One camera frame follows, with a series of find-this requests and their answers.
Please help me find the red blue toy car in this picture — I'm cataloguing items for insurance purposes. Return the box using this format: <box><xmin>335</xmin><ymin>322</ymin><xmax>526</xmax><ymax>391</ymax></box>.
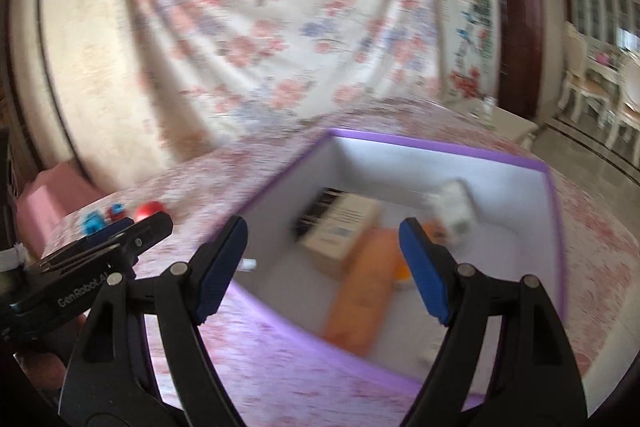
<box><xmin>107</xmin><ymin>202</ymin><xmax>127</xmax><ymax>222</ymax></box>

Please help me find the red heart squeeze toy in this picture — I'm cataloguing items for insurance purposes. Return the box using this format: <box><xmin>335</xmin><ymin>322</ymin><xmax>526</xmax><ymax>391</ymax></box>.
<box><xmin>134</xmin><ymin>200</ymin><xmax>166</xmax><ymax>222</ymax></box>

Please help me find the orange tissue pack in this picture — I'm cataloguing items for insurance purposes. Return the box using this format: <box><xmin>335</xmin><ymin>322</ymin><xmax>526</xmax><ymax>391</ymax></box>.
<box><xmin>398</xmin><ymin>218</ymin><xmax>454</xmax><ymax>291</ymax></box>

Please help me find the white medicine box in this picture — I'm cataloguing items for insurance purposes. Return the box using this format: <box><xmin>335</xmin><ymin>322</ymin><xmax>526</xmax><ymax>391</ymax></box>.
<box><xmin>424</xmin><ymin>179</ymin><xmax>477</xmax><ymax>246</ymax></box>

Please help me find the black applicator box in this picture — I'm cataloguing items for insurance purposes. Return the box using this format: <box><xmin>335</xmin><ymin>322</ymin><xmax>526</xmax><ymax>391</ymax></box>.
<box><xmin>292</xmin><ymin>187</ymin><xmax>344</xmax><ymax>241</ymax></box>

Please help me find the pink foam roll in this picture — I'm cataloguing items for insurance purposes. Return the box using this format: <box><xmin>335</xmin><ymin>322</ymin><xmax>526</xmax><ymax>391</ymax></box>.
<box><xmin>321</xmin><ymin>229</ymin><xmax>402</xmax><ymax>357</ymax></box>

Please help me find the beige cardboard box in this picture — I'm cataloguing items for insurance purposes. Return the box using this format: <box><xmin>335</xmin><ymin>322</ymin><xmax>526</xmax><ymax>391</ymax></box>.
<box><xmin>296</xmin><ymin>191</ymin><xmax>382</xmax><ymax>280</ymax></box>

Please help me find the white blue cream box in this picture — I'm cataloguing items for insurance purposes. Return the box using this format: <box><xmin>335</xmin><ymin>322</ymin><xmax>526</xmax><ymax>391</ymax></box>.
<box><xmin>238</xmin><ymin>258</ymin><xmax>257</xmax><ymax>272</ymax></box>

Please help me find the left hand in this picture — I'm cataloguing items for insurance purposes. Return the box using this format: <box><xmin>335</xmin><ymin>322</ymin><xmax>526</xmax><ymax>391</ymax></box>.
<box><xmin>16</xmin><ymin>314</ymin><xmax>87</xmax><ymax>391</ymax></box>

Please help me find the pink covered stool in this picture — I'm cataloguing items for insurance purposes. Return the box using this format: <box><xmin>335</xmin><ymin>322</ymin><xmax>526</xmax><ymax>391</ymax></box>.
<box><xmin>16</xmin><ymin>162</ymin><xmax>105</xmax><ymax>258</ymax></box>

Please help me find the purple storage box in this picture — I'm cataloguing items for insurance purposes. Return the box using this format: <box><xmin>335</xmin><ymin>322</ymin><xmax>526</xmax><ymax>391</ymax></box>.
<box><xmin>231</xmin><ymin>129</ymin><xmax>567</xmax><ymax>399</ymax></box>

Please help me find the pink lace tablecloth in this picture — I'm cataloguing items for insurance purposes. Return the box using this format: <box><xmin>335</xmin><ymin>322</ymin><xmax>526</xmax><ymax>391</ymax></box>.
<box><xmin>41</xmin><ymin>93</ymin><xmax>640</xmax><ymax>427</ymax></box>

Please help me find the floral bed sheet backdrop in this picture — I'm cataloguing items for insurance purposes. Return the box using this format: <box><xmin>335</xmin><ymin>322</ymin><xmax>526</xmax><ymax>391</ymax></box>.
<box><xmin>127</xmin><ymin>0</ymin><xmax>442</xmax><ymax>148</ymax></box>

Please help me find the white side table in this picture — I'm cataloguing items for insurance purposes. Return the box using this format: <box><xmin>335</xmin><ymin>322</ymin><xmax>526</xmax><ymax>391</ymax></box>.
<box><xmin>451</xmin><ymin>100</ymin><xmax>542</xmax><ymax>153</ymax></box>

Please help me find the white dining table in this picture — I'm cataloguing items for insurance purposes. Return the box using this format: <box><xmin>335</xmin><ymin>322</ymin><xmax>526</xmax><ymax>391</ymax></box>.
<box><xmin>587</xmin><ymin>51</ymin><xmax>620</xmax><ymax>86</ymax></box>

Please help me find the white dining chair far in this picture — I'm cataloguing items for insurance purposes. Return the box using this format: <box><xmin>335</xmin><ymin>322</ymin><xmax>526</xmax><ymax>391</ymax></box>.
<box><xmin>558</xmin><ymin>22</ymin><xmax>612</xmax><ymax>129</ymax></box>

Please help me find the white glass cabinet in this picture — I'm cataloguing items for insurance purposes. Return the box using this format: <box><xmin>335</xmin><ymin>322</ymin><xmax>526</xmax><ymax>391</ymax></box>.
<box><xmin>565</xmin><ymin>0</ymin><xmax>639</xmax><ymax>53</ymax></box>

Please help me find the flower bird scroll painting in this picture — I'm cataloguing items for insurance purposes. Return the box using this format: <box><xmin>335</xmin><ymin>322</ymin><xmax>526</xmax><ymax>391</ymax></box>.
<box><xmin>437</xmin><ymin>0</ymin><xmax>500</xmax><ymax>103</ymax></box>

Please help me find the dark wooden door frame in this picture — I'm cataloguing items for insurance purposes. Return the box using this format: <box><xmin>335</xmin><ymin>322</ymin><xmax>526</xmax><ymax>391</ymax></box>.
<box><xmin>498</xmin><ymin>0</ymin><xmax>544</xmax><ymax>119</ymax></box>

